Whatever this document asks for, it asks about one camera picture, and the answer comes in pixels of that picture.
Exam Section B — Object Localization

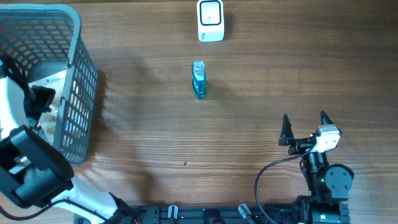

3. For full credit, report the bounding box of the black right camera cable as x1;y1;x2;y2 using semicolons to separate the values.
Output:
254;144;317;224

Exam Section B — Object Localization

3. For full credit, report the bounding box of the grey plastic lattice basket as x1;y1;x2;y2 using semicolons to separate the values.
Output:
1;4;98;166

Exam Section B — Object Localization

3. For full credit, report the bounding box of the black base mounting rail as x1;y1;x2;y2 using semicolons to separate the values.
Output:
73;203;351;224

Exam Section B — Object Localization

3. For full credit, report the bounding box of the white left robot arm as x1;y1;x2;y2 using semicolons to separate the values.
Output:
1;56;141;223

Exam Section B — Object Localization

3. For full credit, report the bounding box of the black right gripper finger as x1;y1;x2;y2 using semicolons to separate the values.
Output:
320;110;334;125
279;114;295;146

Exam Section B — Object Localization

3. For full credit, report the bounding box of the white resealable pouch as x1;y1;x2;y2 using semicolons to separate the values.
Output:
29;70;67;144

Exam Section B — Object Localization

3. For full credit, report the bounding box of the blue mouthwash bottle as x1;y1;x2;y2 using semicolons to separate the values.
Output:
192;60;206;98

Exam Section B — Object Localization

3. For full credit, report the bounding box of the white barcode scanner box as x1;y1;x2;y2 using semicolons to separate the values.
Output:
197;0;224;42

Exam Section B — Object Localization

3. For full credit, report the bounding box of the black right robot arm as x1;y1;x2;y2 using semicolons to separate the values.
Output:
279;111;354;223

